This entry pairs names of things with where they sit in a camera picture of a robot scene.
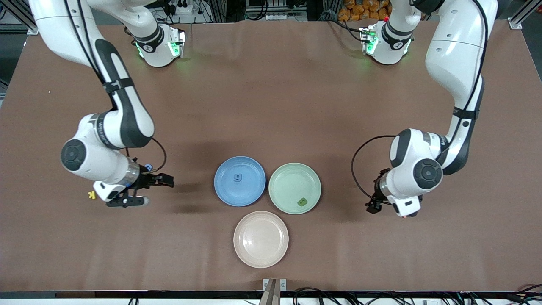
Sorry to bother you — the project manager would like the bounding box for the blue plate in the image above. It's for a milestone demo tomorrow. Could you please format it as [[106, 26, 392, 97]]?
[[214, 156, 266, 207]]

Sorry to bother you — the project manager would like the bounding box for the green plate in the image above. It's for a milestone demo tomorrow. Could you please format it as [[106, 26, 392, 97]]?
[[268, 163, 322, 215]]

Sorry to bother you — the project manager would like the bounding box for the pink beige plate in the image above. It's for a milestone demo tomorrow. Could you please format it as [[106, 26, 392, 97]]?
[[233, 211, 289, 269]]

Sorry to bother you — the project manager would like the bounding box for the brown table cover sheet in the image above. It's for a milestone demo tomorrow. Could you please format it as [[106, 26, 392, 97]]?
[[0, 19, 542, 293]]

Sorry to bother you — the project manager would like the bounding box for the white power strip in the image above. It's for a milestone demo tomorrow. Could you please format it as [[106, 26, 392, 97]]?
[[167, 0, 194, 16]]

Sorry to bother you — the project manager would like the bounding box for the orange fruit pile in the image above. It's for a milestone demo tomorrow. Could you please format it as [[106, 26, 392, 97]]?
[[338, 0, 391, 22]]

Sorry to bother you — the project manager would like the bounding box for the grey equipment rack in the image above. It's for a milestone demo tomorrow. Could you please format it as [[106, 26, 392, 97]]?
[[246, 0, 308, 22]]

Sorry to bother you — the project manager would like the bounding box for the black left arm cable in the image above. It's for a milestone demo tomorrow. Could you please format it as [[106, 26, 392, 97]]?
[[351, 0, 488, 205]]

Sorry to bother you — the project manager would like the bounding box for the black cable bundle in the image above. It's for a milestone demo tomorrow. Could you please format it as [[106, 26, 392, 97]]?
[[292, 284, 542, 305]]

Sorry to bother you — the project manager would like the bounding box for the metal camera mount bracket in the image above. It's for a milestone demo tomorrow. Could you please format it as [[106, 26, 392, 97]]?
[[263, 277, 287, 305]]

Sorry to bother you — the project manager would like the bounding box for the aluminium frame post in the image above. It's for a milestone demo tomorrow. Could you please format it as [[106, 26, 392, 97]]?
[[507, 0, 542, 30], [0, 0, 41, 36]]

